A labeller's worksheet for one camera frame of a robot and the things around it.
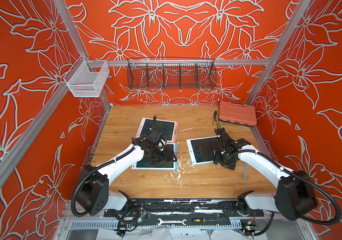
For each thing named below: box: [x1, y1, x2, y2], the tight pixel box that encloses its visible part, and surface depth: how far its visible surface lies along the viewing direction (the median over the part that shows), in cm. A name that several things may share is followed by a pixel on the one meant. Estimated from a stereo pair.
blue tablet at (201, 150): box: [186, 135, 221, 166], surface depth 96 cm
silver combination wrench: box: [156, 218, 188, 226], surface depth 71 cm
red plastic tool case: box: [218, 101, 257, 127], surface depth 111 cm
